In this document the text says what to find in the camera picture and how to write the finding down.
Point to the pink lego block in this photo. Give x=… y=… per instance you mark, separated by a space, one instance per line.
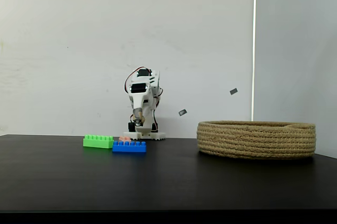
x=124 y=138

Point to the blue lego block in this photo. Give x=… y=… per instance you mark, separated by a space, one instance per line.
x=129 y=148

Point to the green lego block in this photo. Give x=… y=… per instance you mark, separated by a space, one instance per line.
x=97 y=142

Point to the grey tape piece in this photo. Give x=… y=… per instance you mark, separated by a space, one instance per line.
x=233 y=91
x=183 y=112

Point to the white vertical corner trim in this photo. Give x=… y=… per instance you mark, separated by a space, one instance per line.
x=253 y=44

